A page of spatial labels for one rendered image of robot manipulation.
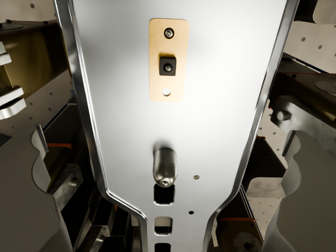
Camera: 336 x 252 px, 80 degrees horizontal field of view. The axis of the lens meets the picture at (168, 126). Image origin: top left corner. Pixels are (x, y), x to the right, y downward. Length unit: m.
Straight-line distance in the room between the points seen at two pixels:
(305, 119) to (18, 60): 0.28
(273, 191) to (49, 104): 0.58
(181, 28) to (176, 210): 0.28
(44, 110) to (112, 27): 0.49
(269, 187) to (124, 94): 0.27
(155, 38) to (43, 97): 0.49
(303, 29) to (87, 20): 0.49
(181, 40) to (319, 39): 0.46
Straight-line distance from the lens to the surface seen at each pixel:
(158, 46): 0.21
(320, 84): 0.32
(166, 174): 0.24
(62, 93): 0.62
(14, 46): 0.22
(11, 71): 0.22
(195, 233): 0.43
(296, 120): 0.27
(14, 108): 0.21
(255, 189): 0.37
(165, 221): 0.42
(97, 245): 0.45
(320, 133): 0.25
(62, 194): 0.32
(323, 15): 0.28
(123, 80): 0.23
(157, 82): 0.22
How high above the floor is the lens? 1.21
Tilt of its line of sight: 58 degrees down
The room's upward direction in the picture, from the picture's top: 179 degrees clockwise
